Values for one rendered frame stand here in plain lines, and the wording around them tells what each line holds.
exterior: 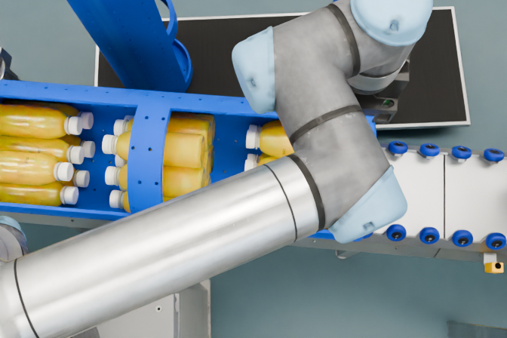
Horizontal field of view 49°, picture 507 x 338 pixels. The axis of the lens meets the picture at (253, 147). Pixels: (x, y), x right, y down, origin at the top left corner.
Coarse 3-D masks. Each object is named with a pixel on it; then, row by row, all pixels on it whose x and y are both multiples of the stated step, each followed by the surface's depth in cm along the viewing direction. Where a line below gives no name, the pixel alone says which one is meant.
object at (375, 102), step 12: (408, 60) 66; (408, 72) 65; (396, 84) 66; (360, 96) 71; (372, 96) 71; (384, 96) 70; (396, 96) 70; (372, 108) 70; (384, 108) 70; (396, 108) 70; (372, 120) 75; (384, 120) 74
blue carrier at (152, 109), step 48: (0, 96) 111; (48, 96) 111; (96, 96) 112; (144, 96) 113; (192, 96) 114; (96, 144) 134; (144, 144) 105; (240, 144) 131; (96, 192) 129; (144, 192) 107
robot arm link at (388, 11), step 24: (360, 0) 50; (384, 0) 50; (408, 0) 50; (432, 0) 51; (360, 24) 51; (384, 24) 50; (408, 24) 50; (360, 48) 52; (384, 48) 53; (408, 48) 54; (360, 72) 55; (384, 72) 59
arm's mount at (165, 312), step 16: (160, 304) 99; (176, 304) 105; (112, 320) 98; (128, 320) 98; (144, 320) 98; (160, 320) 98; (176, 320) 102; (112, 336) 97; (128, 336) 97; (144, 336) 97; (160, 336) 97; (176, 336) 101
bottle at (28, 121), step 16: (0, 112) 118; (16, 112) 118; (32, 112) 118; (48, 112) 118; (64, 112) 120; (0, 128) 118; (16, 128) 118; (32, 128) 118; (48, 128) 117; (64, 128) 119
